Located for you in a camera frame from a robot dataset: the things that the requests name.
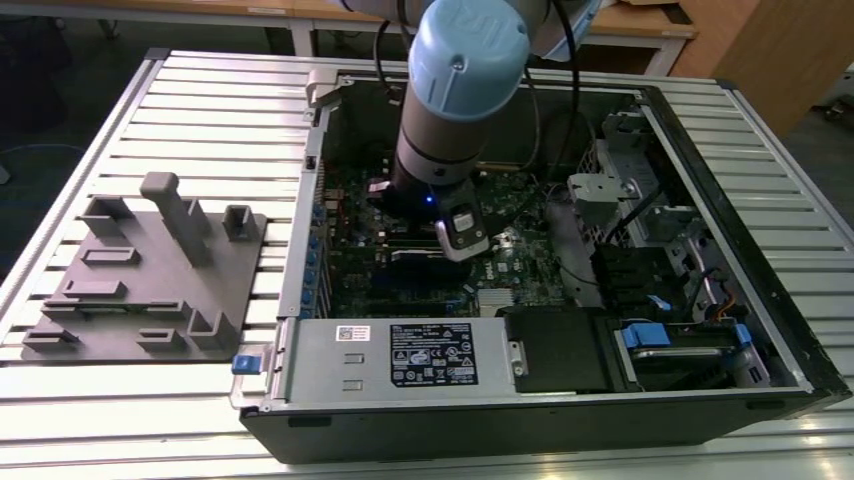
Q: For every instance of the black plastic fan shroud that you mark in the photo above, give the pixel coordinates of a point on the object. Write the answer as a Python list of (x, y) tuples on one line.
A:
[(561, 350)]

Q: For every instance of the office chair base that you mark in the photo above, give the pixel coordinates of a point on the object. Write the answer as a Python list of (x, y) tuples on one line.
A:
[(842, 100)]

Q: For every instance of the hard disk in blue carrier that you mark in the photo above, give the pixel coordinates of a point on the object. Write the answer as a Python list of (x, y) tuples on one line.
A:
[(644, 334)]

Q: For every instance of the blue case latch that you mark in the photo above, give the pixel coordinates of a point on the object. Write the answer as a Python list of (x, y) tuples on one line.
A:
[(246, 364)]

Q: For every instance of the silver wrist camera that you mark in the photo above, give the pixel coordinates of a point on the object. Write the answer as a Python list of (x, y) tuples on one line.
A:
[(462, 232)]

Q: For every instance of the silver chipset heatsink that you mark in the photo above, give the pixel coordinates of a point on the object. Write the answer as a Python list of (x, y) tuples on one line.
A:
[(497, 296)]

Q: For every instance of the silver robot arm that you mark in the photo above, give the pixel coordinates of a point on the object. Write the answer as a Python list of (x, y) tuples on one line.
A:
[(461, 75)]

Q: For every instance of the black graphics card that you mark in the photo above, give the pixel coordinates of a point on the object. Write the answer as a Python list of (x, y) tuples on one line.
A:
[(427, 270)]

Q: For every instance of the black plastic disk bay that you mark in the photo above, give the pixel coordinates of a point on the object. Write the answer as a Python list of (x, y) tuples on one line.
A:
[(630, 272)]

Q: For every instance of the grey parts rack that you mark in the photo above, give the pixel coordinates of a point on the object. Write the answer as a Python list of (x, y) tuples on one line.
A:
[(154, 300)]

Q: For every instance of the silver power supply unit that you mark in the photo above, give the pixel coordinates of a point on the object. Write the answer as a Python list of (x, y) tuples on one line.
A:
[(321, 370)]

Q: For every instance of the wooden desk white frame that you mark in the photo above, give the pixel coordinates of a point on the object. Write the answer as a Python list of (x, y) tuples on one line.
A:
[(201, 4), (641, 25)]

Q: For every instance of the black open PC case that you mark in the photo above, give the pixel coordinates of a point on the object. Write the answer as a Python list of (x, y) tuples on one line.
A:
[(467, 435)]

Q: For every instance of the wooden cabinet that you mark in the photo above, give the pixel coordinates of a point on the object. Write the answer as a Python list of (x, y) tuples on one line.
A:
[(788, 60)]

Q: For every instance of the green motherboard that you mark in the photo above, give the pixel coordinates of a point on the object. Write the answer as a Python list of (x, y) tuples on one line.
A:
[(527, 250)]

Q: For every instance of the silver metal drive cage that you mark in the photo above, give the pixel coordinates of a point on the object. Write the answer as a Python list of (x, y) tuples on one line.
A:
[(601, 192)]

